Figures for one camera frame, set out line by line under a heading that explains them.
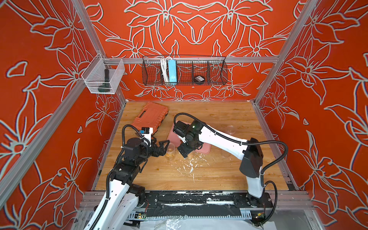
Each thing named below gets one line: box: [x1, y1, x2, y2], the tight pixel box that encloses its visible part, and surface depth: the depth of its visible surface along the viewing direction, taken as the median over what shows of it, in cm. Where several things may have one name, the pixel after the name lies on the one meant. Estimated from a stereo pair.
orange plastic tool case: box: [131, 101, 169, 136], surface depth 106 cm
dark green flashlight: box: [97, 68, 111, 93], surface depth 81 cm
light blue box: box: [168, 59, 178, 83], surface depth 92 cm
